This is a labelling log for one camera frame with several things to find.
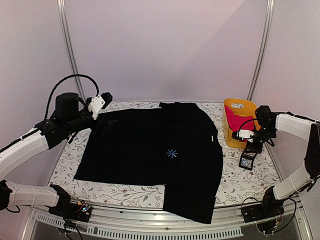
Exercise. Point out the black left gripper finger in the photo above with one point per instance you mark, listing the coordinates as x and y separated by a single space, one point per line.
107 98
105 127

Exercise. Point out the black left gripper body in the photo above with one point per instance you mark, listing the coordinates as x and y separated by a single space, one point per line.
74 124

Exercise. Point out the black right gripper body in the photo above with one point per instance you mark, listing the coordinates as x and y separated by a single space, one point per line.
265 135

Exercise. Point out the black brooch display box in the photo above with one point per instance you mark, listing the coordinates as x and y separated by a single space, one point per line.
247 156

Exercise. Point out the black t-shirt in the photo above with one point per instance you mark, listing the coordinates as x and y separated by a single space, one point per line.
175 145

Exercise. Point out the sparkling brooch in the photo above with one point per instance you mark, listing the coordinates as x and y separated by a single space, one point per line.
246 163

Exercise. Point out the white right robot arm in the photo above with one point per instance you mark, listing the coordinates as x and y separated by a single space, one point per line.
301 167

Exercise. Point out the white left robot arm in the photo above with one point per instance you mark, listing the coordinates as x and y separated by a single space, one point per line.
16 154

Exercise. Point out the yellow plastic basket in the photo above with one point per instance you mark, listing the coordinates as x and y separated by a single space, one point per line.
235 112

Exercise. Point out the magenta cloth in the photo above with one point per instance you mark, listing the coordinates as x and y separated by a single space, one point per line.
236 122

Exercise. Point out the floral tablecloth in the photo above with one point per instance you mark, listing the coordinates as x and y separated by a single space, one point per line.
237 184

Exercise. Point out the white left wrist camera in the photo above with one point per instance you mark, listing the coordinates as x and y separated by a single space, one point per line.
96 105

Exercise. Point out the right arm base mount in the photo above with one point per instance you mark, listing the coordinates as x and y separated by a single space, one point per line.
260 211

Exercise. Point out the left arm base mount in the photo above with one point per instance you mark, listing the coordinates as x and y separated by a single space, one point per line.
78 211

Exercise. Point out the aluminium front rail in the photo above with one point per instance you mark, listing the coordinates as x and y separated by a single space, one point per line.
118 223

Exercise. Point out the aluminium corner post left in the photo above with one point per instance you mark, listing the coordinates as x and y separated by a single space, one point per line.
62 12

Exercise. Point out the aluminium corner post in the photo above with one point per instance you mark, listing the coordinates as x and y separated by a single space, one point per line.
62 12
262 48

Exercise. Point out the aluminium corner post right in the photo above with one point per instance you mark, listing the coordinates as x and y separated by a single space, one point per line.
262 48

